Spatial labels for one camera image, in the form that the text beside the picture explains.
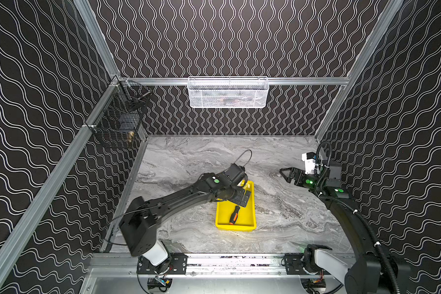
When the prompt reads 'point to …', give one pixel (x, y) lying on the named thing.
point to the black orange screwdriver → (234, 215)
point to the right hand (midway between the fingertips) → (289, 172)
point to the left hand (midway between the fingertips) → (245, 197)
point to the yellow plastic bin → (245, 218)
